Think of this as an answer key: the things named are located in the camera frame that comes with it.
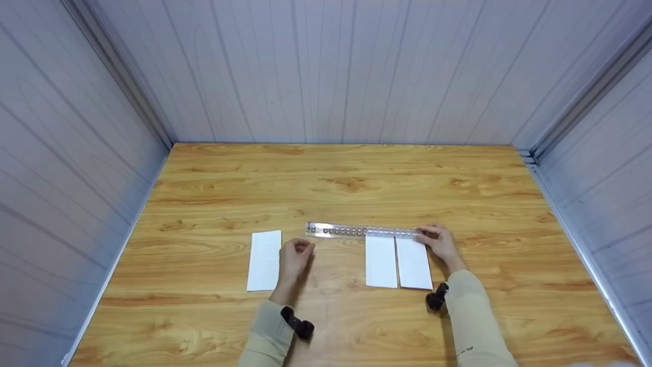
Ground white paper strip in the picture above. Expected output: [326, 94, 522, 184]
[395, 239, 433, 291]
[365, 237, 399, 289]
[247, 230, 283, 292]

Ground person's left forearm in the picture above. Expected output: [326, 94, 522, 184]
[237, 300, 296, 367]

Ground person's left hand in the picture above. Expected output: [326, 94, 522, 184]
[272, 239, 316, 305]

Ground person's right hand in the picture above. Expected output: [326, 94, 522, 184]
[416, 223, 467, 277]

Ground black wrist band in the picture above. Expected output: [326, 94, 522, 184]
[426, 282, 450, 311]
[280, 306, 315, 341]

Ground person's right forearm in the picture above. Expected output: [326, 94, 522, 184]
[445, 269, 518, 367]

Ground clear plastic ruler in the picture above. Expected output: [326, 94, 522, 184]
[306, 222, 423, 240]

